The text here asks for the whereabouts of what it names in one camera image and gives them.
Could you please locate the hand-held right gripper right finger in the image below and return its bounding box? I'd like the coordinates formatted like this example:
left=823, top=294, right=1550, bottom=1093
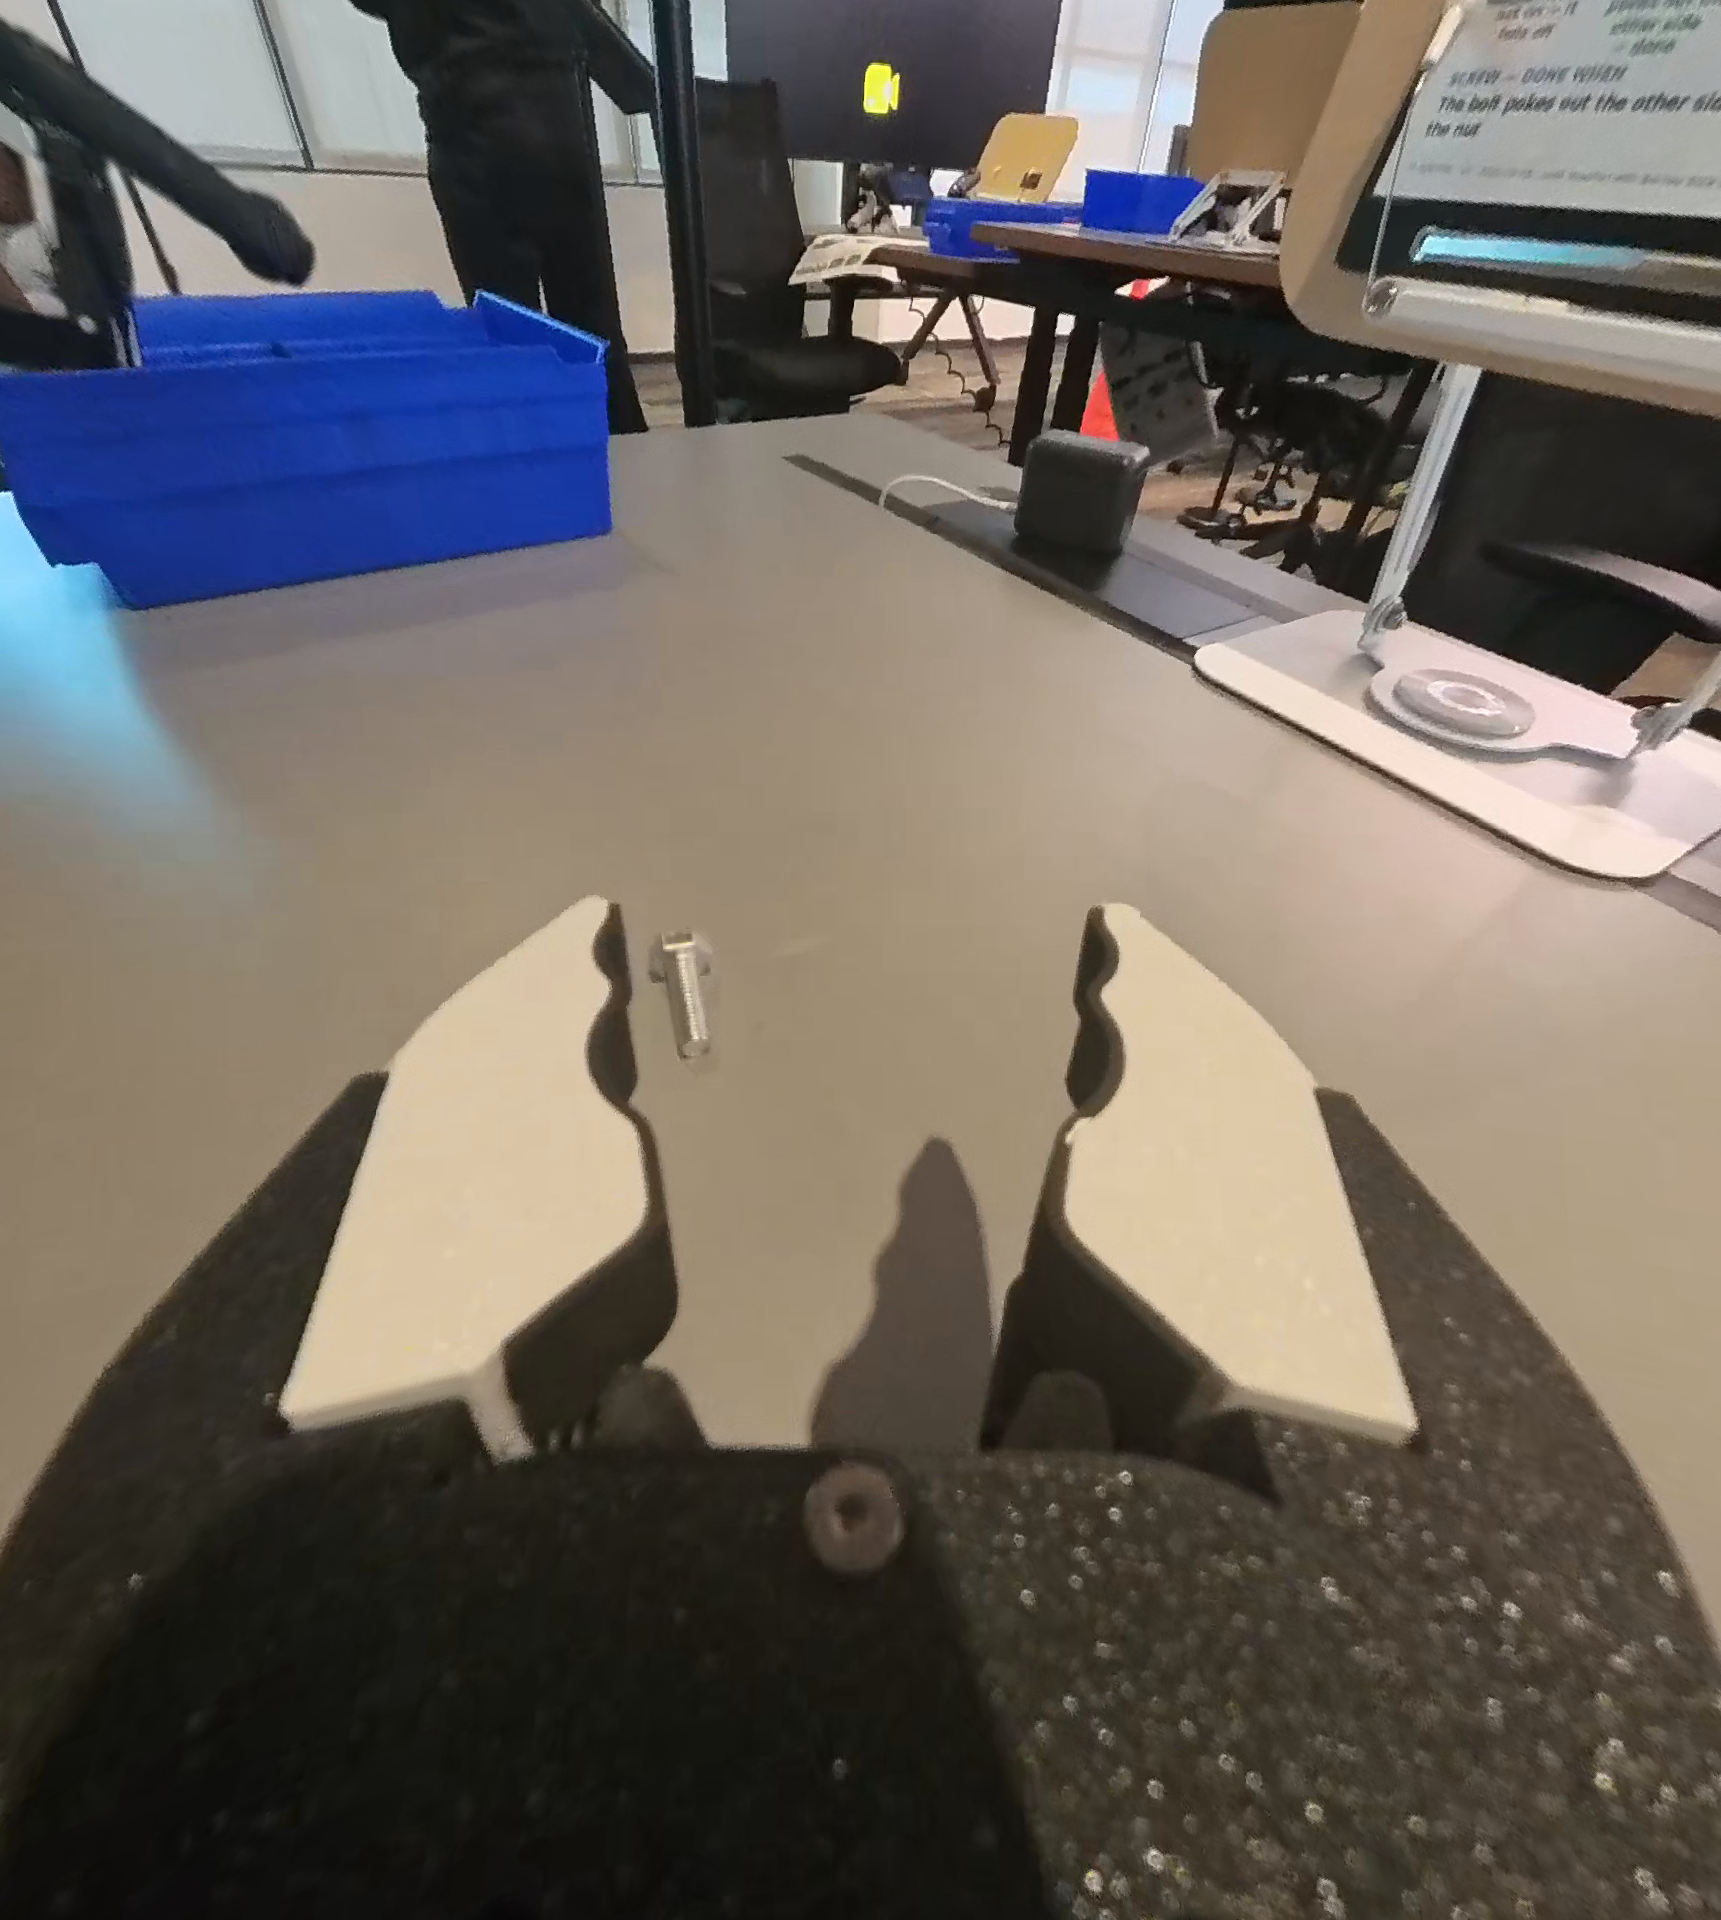
left=981, top=901, right=1423, bottom=1450

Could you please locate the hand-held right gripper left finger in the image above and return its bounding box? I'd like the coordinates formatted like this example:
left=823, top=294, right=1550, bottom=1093
left=277, top=893, right=682, bottom=1468

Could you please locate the silver hex bolt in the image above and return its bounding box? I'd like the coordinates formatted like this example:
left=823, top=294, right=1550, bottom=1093
left=647, top=930, right=719, bottom=1068

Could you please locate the large blue plastic bin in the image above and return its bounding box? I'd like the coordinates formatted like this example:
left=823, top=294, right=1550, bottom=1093
left=0, top=288, right=614, bottom=611

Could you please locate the black metal pole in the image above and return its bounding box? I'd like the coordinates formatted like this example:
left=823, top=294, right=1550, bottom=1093
left=651, top=0, right=719, bottom=430

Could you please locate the white metal stand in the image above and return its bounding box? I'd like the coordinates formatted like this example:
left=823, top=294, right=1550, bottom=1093
left=1194, top=224, right=1721, bottom=881

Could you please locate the black office chair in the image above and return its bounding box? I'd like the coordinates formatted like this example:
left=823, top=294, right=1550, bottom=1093
left=1484, top=531, right=1721, bottom=707
left=687, top=74, right=906, bottom=430

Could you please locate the black charger cube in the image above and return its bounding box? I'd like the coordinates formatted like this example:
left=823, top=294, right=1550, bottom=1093
left=1013, top=430, right=1152, bottom=558

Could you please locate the black monitor screen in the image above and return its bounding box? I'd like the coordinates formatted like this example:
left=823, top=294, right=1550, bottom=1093
left=724, top=0, right=1064, bottom=163

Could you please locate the small blue bin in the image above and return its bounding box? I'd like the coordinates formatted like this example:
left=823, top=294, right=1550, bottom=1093
left=1082, top=167, right=1212, bottom=234
left=924, top=198, right=1042, bottom=259

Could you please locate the printed paper sign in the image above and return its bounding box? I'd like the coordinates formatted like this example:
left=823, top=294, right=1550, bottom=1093
left=1100, top=321, right=1223, bottom=473

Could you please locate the orange traffic cone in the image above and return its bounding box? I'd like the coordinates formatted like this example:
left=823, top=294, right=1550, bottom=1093
left=1082, top=276, right=1126, bottom=437

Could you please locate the yellow wooden panel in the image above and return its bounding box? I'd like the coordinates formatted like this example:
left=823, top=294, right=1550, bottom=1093
left=977, top=111, right=1085, bottom=203

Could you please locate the wooden desk with black legs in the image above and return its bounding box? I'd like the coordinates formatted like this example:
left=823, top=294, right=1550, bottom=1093
left=800, top=216, right=1290, bottom=467

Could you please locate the white folding stand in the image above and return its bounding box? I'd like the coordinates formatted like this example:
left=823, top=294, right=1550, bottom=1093
left=1176, top=167, right=1290, bottom=241

